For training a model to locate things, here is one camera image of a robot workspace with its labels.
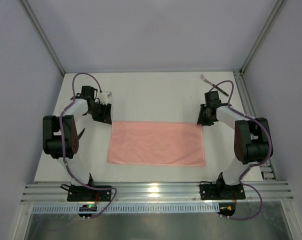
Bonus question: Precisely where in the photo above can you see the slotted cable duct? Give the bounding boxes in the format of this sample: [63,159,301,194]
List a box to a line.
[32,202,219,214]

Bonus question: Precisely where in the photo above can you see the aluminium rail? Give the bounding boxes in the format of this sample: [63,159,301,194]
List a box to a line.
[233,70,278,181]
[20,181,294,204]

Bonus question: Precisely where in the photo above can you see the left frame post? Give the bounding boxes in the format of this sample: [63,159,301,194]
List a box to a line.
[19,0,66,76]

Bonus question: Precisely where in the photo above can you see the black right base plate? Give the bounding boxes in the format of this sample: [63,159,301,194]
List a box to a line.
[199,181,246,200]

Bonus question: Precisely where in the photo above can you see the frame post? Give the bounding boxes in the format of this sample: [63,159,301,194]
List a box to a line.
[19,0,66,76]
[239,0,287,75]

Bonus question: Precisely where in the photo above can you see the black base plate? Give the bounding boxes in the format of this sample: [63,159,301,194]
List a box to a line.
[199,181,246,200]
[67,184,112,202]

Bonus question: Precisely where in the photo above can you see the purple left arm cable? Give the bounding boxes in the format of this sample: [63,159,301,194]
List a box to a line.
[59,72,118,220]

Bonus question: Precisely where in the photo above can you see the right frame post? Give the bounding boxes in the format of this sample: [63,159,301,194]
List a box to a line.
[239,0,287,75]

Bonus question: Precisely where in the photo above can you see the right controller board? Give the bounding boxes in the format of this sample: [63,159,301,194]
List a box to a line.
[217,203,236,218]

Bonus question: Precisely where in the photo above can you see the metal fork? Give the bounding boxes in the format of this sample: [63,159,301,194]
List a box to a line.
[200,74,229,97]

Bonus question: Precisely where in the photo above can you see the left controller board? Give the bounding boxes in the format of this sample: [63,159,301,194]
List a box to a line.
[78,204,97,219]

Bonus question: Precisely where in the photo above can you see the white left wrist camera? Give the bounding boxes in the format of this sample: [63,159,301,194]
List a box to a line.
[97,91,112,104]

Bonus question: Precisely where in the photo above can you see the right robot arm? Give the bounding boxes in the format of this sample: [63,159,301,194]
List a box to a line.
[197,91,273,200]

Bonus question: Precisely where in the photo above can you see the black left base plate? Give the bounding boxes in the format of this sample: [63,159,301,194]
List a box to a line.
[67,184,112,202]

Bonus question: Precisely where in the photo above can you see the aluminium right side rail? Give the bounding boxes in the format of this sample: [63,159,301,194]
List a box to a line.
[233,70,278,181]

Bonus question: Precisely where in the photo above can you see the aluminium front rail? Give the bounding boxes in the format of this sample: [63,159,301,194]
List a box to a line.
[20,181,294,204]

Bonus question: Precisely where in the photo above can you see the pink satin napkin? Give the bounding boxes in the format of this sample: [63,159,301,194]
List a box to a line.
[107,121,206,167]

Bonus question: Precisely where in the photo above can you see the controller board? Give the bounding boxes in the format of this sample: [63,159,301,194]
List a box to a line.
[78,204,97,219]
[217,203,236,218]

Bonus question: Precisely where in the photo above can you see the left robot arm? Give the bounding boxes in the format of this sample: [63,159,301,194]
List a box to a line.
[42,85,112,189]

